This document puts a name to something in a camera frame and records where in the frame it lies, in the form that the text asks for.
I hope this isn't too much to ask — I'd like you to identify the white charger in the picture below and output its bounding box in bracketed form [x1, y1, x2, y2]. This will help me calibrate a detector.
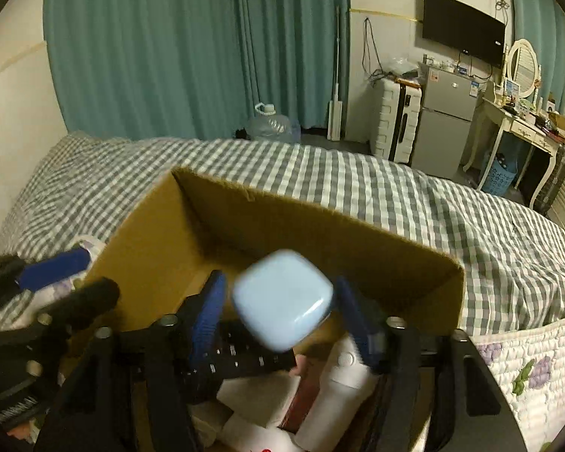
[217, 371, 302, 427]

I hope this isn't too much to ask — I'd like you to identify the clear water jug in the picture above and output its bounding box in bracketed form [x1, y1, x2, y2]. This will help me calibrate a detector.
[245, 102, 302, 142]

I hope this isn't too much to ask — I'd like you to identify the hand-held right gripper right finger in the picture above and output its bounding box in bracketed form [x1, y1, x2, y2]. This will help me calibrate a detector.
[335, 276, 528, 452]

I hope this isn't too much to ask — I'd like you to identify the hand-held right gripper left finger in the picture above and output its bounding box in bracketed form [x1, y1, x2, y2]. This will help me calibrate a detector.
[33, 269, 228, 452]

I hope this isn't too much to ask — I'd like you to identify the wide teal curtain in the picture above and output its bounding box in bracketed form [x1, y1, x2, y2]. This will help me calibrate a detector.
[42, 0, 243, 141]

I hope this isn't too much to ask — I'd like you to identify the pink patterned case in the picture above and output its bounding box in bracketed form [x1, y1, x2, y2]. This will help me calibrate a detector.
[280, 355, 330, 434]

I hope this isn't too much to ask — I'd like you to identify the black wall television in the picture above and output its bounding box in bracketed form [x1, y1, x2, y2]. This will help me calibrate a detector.
[422, 0, 507, 69]

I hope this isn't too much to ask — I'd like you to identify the silver small fridge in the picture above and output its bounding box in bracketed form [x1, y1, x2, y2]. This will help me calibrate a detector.
[411, 63, 482, 180]

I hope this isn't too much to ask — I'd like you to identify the white oval mirror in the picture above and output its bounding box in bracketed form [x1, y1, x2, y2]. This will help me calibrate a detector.
[503, 38, 543, 99]

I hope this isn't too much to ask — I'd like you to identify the clear plastic bag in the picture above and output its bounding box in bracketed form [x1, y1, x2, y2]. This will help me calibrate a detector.
[386, 56, 422, 78]

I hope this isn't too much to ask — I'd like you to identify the grey checked bedsheet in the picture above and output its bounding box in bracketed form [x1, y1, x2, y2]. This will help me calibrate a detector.
[0, 132, 565, 340]

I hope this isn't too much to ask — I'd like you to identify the white suitcase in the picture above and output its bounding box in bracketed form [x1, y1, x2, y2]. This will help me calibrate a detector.
[370, 76, 425, 163]

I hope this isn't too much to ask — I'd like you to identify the narrow teal curtain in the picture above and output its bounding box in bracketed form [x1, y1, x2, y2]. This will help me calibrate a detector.
[506, 0, 565, 114]

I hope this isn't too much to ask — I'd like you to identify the black wall cable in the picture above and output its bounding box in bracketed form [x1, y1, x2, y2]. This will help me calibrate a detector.
[362, 17, 387, 81]

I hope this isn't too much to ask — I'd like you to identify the floral white quilt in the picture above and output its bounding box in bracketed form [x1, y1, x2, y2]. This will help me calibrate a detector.
[9, 234, 565, 452]

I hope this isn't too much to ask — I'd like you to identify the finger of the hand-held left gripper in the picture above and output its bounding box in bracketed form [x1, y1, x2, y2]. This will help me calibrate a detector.
[35, 279, 121, 333]
[0, 249, 90, 323]

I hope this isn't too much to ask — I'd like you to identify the silver suitcase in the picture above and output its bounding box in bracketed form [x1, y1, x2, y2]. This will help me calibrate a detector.
[541, 144, 565, 217]

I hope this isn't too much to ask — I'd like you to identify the blue basket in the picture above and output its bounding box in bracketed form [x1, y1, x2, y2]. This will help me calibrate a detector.
[481, 151, 519, 195]

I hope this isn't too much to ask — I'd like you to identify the white plastic bottle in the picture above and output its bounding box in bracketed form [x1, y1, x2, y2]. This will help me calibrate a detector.
[294, 336, 382, 452]

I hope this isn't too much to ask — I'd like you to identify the black remote control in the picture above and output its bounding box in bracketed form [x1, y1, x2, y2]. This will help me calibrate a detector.
[202, 320, 297, 380]

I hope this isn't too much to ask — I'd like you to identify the white mop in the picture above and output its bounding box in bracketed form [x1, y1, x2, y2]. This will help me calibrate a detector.
[327, 6, 345, 141]

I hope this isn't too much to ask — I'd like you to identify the white dressing table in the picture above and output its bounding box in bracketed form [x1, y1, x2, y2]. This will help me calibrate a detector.
[461, 96, 565, 210]

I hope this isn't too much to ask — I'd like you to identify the light blue case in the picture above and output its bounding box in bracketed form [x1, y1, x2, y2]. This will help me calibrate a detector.
[232, 249, 335, 351]

